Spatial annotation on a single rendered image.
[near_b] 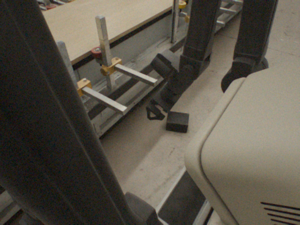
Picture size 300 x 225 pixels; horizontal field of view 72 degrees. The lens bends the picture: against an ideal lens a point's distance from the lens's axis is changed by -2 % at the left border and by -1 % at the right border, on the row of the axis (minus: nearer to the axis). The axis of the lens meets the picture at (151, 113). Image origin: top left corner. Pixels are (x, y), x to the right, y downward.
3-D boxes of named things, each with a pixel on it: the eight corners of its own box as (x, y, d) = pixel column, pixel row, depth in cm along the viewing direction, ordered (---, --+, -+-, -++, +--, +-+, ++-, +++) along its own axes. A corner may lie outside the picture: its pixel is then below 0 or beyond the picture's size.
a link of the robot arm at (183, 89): (190, 86, 55) (198, 76, 59) (170, 68, 56) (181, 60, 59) (177, 99, 61) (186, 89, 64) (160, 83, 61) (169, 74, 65)
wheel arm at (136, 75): (157, 85, 113) (157, 78, 110) (153, 88, 111) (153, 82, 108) (100, 61, 130) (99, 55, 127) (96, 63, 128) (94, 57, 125)
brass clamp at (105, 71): (123, 66, 126) (122, 59, 122) (107, 78, 118) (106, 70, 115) (115, 63, 128) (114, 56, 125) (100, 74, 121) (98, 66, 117)
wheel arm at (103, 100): (128, 113, 99) (127, 106, 96) (123, 117, 97) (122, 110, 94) (68, 81, 117) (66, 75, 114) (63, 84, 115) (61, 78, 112)
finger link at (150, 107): (137, 116, 70) (147, 102, 63) (148, 103, 74) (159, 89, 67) (153, 129, 70) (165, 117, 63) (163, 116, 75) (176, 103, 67)
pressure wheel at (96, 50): (93, 69, 127) (90, 52, 119) (94, 62, 132) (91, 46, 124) (107, 68, 127) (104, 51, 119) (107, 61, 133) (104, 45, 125)
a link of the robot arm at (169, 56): (195, 74, 50) (210, 58, 55) (159, 41, 50) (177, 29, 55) (172, 99, 59) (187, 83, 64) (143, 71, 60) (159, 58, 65)
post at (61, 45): (88, 118, 121) (63, 40, 87) (84, 121, 119) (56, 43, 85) (84, 115, 122) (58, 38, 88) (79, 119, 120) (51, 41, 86)
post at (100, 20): (116, 92, 133) (104, 14, 99) (112, 94, 131) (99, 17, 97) (112, 89, 135) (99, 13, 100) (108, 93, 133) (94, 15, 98)
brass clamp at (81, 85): (93, 89, 112) (91, 81, 108) (73, 102, 104) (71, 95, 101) (85, 85, 115) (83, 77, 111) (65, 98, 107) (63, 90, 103)
